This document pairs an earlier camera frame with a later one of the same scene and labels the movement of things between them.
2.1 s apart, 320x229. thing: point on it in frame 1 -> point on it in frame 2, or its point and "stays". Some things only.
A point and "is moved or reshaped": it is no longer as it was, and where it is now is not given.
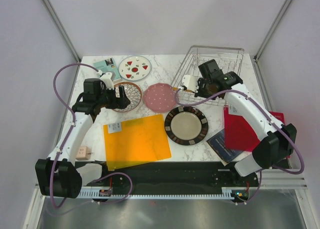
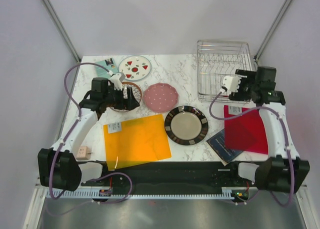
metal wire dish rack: [228, 59] is moved or reshaped
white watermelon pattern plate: [134, 68] stays
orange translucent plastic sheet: [136, 142] stays
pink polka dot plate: [159, 97] stays
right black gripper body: [204, 90] -> [246, 87]
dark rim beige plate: [186, 125] stays
